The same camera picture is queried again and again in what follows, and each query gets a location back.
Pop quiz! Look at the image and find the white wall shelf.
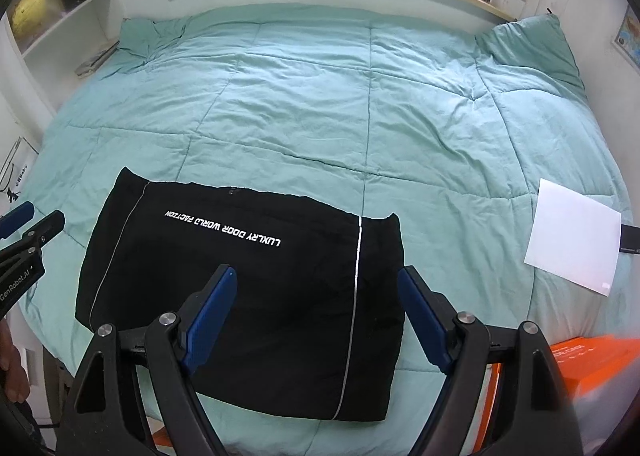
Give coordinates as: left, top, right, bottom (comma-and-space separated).
0, 0, 122, 129

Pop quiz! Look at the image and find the map wall poster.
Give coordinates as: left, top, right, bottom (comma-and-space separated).
613, 5, 640, 70

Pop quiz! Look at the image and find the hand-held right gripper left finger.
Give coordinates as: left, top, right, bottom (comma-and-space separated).
55, 263, 237, 456

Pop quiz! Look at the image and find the person's left hand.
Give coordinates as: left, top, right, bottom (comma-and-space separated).
0, 323, 25, 403

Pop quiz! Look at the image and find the black flat object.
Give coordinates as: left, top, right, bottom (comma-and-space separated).
618, 223, 640, 253

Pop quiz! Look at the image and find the black hooded jacket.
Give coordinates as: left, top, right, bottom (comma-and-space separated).
75, 167, 407, 423

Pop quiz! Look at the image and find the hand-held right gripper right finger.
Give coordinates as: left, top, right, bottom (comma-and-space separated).
397, 265, 583, 456

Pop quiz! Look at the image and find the yellow ball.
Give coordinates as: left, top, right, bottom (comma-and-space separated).
9, 0, 47, 37

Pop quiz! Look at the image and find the white wall socket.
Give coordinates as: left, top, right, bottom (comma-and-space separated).
24, 348, 42, 388

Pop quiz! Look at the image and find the stack of books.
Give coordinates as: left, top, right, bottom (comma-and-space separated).
75, 40, 121, 78

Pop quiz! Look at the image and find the white printed bag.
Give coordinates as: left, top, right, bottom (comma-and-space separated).
0, 136, 40, 204

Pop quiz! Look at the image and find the white paper sheet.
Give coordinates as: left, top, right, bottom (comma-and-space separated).
523, 178, 622, 297

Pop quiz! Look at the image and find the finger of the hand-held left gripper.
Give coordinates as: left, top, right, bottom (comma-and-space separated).
0, 201, 36, 240
21, 209, 66, 251

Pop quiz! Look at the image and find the teal quilted blanket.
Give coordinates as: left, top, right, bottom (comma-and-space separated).
20, 11, 633, 456

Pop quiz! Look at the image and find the orange lidded storage box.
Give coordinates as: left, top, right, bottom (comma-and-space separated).
477, 333, 640, 456

